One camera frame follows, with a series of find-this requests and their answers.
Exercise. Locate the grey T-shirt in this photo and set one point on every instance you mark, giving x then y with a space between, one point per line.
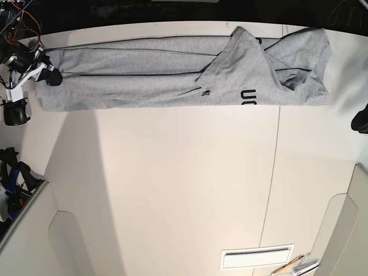
239 69

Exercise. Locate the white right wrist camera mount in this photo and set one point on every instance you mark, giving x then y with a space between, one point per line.
15 94

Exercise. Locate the white rectangular slot plate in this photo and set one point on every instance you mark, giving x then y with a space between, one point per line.
253 258

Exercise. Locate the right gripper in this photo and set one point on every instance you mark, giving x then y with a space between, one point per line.
35 65

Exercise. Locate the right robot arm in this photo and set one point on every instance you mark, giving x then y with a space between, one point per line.
19 28

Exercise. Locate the wooden pencil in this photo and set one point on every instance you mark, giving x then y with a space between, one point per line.
287 265

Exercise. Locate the black and blue tools pile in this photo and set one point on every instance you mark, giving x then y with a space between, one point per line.
17 184

